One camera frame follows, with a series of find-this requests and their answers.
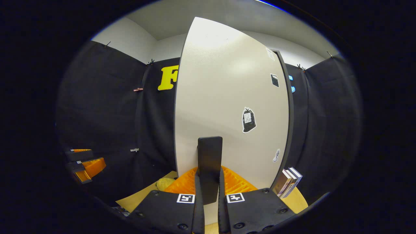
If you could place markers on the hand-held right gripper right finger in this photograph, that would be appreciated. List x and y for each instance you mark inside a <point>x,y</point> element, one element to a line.
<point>256,211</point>

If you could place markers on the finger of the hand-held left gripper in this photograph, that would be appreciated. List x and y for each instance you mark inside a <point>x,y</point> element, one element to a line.
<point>79,156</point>
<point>92,167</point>

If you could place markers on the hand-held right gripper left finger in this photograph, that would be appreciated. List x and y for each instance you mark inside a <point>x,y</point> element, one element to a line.
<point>162,211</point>

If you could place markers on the beige cabinet door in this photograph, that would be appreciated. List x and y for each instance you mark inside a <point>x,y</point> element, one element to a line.
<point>221,97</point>

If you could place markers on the yellow bumpy fruit toy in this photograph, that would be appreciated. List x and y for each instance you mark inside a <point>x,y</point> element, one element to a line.
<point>164,184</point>

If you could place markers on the brown cover book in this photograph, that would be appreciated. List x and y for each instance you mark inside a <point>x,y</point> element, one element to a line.
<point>282,183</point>

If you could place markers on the black backdrop cloth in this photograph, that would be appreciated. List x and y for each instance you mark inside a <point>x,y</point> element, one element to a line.
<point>97,113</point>

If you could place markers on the blue cover book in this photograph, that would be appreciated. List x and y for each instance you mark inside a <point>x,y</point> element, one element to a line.
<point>297,177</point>

